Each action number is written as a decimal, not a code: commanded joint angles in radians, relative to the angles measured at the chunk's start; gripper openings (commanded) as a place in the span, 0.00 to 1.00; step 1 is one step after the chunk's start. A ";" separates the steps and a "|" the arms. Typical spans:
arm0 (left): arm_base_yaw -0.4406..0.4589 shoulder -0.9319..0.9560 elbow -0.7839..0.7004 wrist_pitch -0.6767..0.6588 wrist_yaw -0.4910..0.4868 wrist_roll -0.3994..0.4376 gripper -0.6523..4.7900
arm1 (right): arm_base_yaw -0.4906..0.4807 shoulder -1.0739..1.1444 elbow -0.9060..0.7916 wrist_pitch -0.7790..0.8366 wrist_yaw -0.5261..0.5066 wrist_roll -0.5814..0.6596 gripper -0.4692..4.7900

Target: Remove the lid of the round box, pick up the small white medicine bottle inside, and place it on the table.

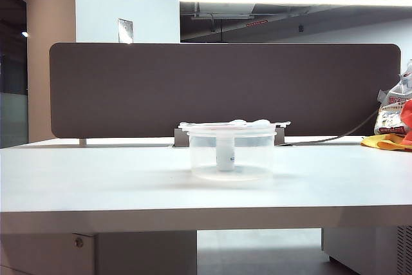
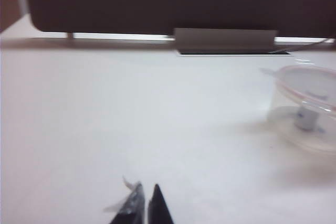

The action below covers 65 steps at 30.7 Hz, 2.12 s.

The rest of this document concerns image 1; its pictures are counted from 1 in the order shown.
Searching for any clear lid with pink seal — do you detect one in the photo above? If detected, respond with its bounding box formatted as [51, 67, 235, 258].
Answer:
[178, 119, 292, 135]

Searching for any small white medicine bottle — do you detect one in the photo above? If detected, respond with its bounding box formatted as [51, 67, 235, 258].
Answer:
[216, 138, 235, 172]

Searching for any round clear plastic box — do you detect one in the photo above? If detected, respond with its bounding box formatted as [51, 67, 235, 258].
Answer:
[187, 126, 278, 182]

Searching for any brown desk divider panel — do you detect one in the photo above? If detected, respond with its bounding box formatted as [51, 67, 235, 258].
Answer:
[49, 42, 402, 139]

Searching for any yellow cloth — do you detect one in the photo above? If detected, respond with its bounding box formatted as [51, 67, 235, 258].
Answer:
[360, 133, 412, 153]

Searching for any printed plastic snack bag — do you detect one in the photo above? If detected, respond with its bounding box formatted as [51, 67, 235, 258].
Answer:
[373, 59, 412, 137]

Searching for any white cabinet with vent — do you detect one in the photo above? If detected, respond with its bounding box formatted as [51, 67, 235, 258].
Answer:
[321, 226, 412, 275]

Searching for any orange-red cloth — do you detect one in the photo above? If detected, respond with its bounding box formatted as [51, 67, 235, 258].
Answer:
[398, 99, 412, 147]

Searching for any metal wall plate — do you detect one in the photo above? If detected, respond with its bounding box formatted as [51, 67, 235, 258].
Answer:
[117, 18, 134, 44]

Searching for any grey cable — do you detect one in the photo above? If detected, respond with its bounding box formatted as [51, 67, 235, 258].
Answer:
[285, 110, 380, 146]

